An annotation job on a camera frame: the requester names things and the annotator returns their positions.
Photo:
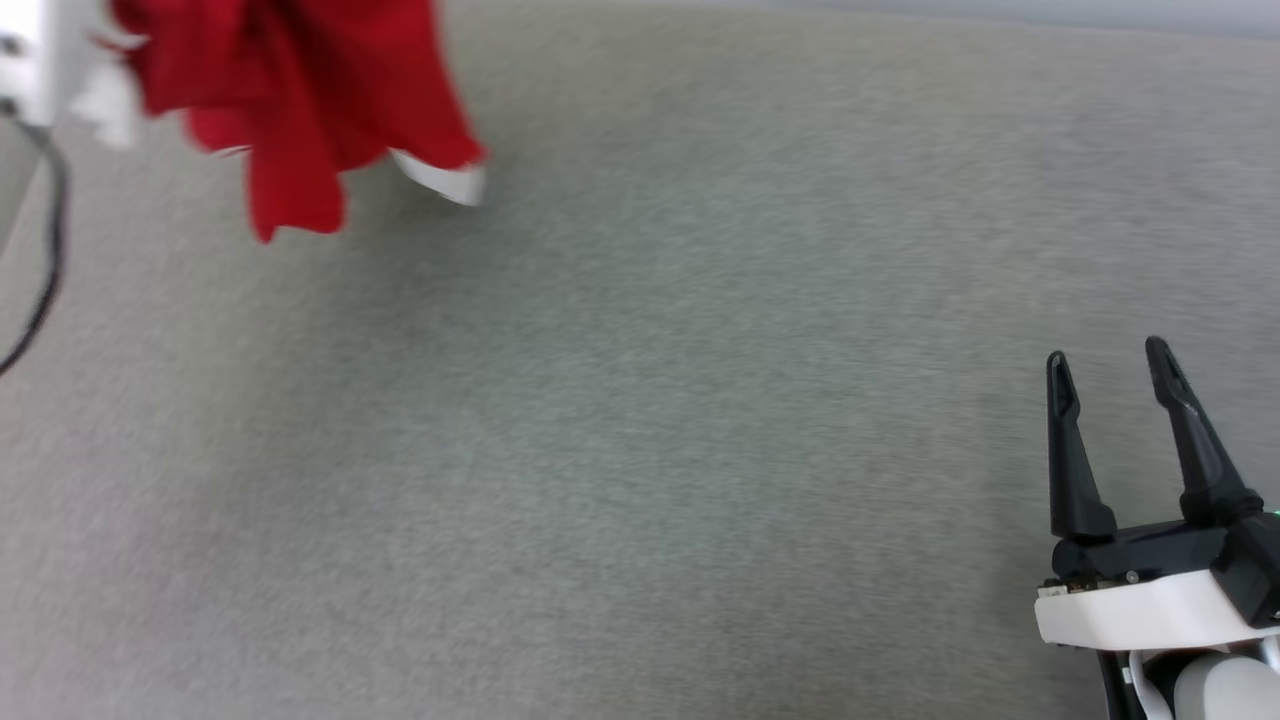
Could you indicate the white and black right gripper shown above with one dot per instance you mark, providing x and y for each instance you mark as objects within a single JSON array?
[{"x": 1150, "y": 600}]

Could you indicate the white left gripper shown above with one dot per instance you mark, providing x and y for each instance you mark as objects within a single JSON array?
[{"x": 45, "y": 55}]

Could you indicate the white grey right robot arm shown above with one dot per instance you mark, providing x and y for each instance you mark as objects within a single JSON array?
[{"x": 1215, "y": 688}]

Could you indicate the red garment with white-striped cuffs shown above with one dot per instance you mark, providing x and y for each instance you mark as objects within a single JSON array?
[{"x": 300, "y": 80}]

